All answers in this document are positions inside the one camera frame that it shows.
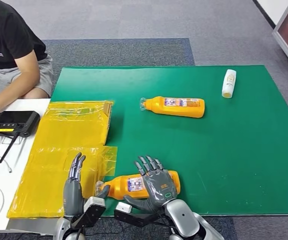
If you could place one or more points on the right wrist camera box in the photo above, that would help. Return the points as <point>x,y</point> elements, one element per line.
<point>124,208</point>

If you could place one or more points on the small white bottle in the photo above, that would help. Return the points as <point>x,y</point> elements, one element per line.
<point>228,82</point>

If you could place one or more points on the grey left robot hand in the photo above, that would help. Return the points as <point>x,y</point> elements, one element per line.
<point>72,198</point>

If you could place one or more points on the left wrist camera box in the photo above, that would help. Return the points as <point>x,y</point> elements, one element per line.
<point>95,205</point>

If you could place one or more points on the orange detergent bottle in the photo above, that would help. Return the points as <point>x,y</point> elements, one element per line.
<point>176,108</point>
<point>120,187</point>

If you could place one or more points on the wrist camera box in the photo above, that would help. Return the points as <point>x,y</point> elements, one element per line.
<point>95,205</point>
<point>124,208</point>

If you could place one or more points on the person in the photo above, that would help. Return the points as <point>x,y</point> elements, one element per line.
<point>6,33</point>

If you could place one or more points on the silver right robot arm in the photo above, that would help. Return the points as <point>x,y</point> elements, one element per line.
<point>184,218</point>

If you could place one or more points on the yellow plastic-wrapped box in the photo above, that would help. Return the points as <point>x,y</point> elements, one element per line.
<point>59,145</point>

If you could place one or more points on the black remote controller with antennas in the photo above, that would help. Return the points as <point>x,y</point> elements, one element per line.
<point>16,123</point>

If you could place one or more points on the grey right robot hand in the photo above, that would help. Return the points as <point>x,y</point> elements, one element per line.
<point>159,188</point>

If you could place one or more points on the green mat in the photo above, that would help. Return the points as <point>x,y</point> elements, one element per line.
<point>221,149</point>

